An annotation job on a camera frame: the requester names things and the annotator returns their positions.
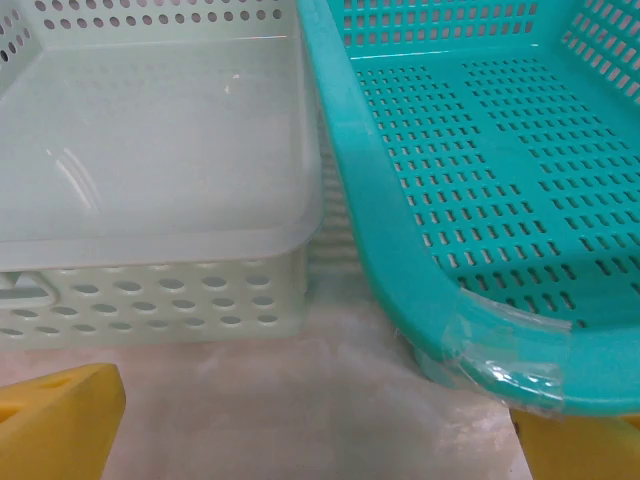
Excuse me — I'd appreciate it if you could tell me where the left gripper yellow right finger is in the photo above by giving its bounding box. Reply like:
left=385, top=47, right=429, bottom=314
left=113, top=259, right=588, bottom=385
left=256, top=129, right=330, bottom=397
left=509, top=407, right=640, bottom=480

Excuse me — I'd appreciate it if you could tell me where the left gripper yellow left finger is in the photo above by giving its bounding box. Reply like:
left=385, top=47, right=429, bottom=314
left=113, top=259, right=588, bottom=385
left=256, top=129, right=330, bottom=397
left=0, top=363, right=127, bottom=480

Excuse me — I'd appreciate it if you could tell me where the clear tape strip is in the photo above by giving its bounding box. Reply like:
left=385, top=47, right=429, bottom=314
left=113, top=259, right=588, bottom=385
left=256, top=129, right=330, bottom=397
left=442, top=288, right=574, bottom=417

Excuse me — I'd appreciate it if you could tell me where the light green plastic basket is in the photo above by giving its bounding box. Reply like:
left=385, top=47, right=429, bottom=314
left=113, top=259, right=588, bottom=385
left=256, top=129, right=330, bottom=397
left=0, top=0, right=324, bottom=351

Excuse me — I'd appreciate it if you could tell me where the teal plastic basket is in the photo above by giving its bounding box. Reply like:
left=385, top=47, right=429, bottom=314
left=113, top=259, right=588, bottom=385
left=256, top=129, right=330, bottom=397
left=296, top=0, right=640, bottom=420

